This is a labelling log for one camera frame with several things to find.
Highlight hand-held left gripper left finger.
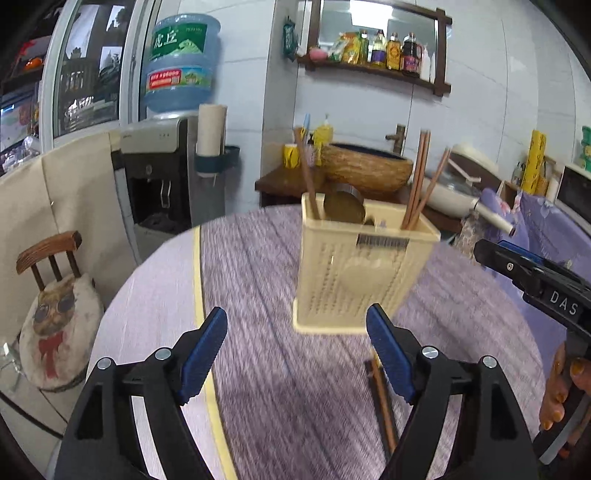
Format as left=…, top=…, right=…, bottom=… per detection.
left=54, top=306, right=232, bottom=480

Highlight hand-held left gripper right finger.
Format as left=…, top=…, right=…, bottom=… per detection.
left=366, top=303, right=541, bottom=480

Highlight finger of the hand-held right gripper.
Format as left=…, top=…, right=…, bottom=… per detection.
left=473, top=237, right=544, bottom=292
left=500, top=239, right=575, bottom=275

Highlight cream plastic utensil holder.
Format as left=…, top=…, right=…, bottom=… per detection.
left=292, top=191, right=441, bottom=334

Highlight large metal spoon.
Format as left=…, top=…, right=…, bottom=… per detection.
left=323, top=184, right=365, bottom=227

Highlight person's right hand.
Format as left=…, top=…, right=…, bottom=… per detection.
left=539, top=342, right=591, bottom=446

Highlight grey floral cloth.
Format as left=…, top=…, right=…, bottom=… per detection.
left=455, top=210, right=483, bottom=252

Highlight purple floral cloth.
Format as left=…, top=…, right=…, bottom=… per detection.
left=475, top=187, right=591, bottom=296

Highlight white microwave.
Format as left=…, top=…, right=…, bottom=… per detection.
left=556, top=164, right=591, bottom=217

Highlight yellow wrapped roll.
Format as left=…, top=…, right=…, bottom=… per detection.
left=526, top=129, right=547, bottom=195

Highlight purple striped tablecloth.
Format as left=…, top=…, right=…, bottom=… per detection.
left=198, top=205, right=548, bottom=480

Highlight cream rice cooker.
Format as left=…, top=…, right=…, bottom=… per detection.
left=445, top=143, right=502, bottom=185

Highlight stacked green cans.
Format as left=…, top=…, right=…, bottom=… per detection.
left=577, top=124, right=591, bottom=169

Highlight cat print chair cushion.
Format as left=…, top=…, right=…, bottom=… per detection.
left=18, top=273, right=106, bottom=393

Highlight bronze faucet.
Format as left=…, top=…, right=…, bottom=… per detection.
left=385, top=124, right=409, bottom=155

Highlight woven basin sink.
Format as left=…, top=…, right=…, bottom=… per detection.
left=321, top=142, right=415, bottom=193

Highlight wooden chair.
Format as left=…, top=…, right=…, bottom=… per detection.
left=16, top=231, right=107, bottom=393

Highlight white plastic bottle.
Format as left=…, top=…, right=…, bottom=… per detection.
left=421, top=44, right=437, bottom=83

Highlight grey water dispenser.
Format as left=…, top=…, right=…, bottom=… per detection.
left=111, top=115, right=201, bottom=266

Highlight yellow soap bottle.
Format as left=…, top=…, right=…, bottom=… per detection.
left=313, top=114, right=334, bottom=147

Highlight wooden framed mirror shelf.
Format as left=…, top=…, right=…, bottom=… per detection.
left=295, top=0, right=453, bottom=95

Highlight dark soy sauce bottle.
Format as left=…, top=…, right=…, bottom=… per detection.
left=402, top=32, right=422, bottom=77

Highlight paper towel roll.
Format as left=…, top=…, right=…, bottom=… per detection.
left=196, top=104, right=228, bottom=158

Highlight amber sauce bottle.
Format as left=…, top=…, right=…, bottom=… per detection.
left=387, top=33, right=402, bottom=71

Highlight purple label bottle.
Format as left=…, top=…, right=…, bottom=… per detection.
left=370, top=30, right=387, bottom=68

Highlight yellow food packet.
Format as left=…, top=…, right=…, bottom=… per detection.
left=341, top=32, right=363, bottom=64

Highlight blue water jug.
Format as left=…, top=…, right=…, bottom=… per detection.
left=141, top=13, right=221, bottom=121

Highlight dark green hanging pouch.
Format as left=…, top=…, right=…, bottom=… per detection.
left=283, top=17, right=297, bottom=61

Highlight sliding glass window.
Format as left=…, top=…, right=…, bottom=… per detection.
left=0, top=0, right=158, bottom=153

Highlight cream pan with handle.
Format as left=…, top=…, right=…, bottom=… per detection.
left=425, top=171, right=515, bottom=234

